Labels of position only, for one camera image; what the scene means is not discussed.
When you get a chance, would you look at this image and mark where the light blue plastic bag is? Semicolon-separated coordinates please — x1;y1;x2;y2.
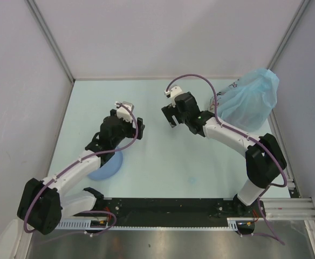
207;68;279;132

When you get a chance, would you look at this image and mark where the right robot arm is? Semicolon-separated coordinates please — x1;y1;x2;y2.
161;87;287;216

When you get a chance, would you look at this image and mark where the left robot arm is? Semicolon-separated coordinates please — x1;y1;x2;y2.
17;102;145;235

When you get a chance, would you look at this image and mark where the blue plastic plate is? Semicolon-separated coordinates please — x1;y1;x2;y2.
87;151;123;181

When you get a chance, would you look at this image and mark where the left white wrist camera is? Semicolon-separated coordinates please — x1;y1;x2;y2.
115;101;134;122

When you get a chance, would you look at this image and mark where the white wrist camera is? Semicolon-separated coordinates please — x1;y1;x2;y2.
164;85;183;107
115;101;134;122

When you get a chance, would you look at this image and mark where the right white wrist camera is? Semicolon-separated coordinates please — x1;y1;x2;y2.
164;85;183;107

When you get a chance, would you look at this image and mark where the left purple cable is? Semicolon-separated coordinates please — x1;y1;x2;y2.
24;110;140;239

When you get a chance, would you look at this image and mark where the purple cable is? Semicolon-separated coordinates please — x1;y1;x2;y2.
24;110;140;239
166;73;288;246

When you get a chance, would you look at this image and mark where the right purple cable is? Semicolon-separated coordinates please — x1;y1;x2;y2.
166;73;288;246

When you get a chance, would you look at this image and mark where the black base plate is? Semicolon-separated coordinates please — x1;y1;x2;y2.
73;197;266;228

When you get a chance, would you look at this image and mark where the white slotted cable duct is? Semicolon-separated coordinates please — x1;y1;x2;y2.
56;219;108;230

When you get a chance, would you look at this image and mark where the right slotted cable duct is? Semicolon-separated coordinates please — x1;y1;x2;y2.
227;217;255;231

